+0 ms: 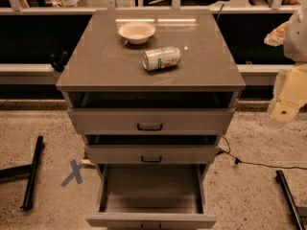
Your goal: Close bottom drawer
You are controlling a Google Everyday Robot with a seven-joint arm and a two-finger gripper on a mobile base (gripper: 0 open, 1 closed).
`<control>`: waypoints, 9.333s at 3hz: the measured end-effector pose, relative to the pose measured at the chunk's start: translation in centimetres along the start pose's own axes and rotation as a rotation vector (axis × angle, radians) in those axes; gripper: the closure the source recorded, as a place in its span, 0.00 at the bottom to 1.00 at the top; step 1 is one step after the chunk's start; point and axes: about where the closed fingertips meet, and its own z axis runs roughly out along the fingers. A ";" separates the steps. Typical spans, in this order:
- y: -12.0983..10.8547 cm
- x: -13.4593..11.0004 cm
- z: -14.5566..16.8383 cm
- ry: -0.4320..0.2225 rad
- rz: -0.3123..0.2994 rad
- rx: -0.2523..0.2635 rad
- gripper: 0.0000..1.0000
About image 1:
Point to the grey top drawer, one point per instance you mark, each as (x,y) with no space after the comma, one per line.
(155,121)

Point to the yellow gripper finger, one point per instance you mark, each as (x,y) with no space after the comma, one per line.
(280,113)

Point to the black clamp on rail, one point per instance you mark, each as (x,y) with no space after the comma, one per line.
(59,63)

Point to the black stand right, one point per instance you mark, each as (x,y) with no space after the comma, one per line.
(298,213)

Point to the white ceramic bowl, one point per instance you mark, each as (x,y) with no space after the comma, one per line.
(136,32)

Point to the black stand left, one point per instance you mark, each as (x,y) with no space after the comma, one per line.
(29,172)

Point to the grey middle drawer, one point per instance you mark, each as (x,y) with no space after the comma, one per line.
(151,149)

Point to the blue tape cross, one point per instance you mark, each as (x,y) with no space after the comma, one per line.
(75,173)

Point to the grey drawer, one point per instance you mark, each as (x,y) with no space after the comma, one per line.
(151,149)
(146,197)
(155,121)

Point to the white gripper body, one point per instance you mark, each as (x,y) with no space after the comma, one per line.
(296,41)

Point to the black stand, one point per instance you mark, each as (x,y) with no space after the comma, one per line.
(29,172)
(298,213)

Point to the grey bottom drawer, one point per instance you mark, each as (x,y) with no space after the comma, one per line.
(146,197)

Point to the white green soda can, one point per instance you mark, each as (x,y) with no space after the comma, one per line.
(161,58)

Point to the grey drawer cabinet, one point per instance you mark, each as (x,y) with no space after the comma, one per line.
(106,71)

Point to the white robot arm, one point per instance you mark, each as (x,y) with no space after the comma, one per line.
(292,35)

